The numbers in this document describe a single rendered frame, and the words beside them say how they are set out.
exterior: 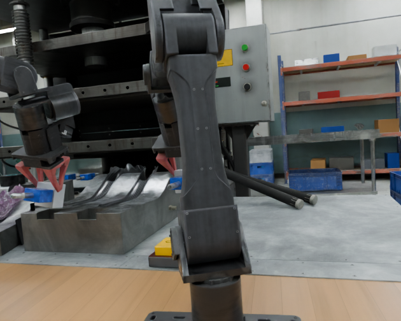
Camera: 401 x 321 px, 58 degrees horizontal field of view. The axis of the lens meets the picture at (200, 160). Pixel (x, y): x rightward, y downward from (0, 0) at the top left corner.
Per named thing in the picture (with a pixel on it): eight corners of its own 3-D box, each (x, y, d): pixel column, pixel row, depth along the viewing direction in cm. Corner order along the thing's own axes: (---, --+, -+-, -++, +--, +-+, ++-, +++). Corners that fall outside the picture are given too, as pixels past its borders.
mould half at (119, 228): (123, 254, 77) (118, 192, 76) (24, 251, 85) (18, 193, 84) (195, 204, 125) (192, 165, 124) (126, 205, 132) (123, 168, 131)
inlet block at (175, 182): (181, 199, 76) (179, 174, 76) (159, 200, 77) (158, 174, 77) (199, 190, 88) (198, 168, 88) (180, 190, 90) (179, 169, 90)
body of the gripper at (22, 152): (33, 149, 84) (25, 119, 81) (70, 153, 81) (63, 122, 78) (12, 162, 79) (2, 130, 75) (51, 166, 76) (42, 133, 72)
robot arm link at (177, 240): (168, 223, 46) (174, 235, 41) (235, 216, 48) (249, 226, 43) (172, 271, 47) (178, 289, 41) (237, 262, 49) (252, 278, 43)
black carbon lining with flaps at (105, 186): (111, 215, 84) (107, 174, 83) (53, 215, 89) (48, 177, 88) (167, 189, 117) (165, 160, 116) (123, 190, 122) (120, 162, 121)
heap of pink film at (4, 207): (10, 219, 93) (6, 189, 93) (-59, 224, 93) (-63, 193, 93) (51, 200, 119) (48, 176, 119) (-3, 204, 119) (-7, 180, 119)
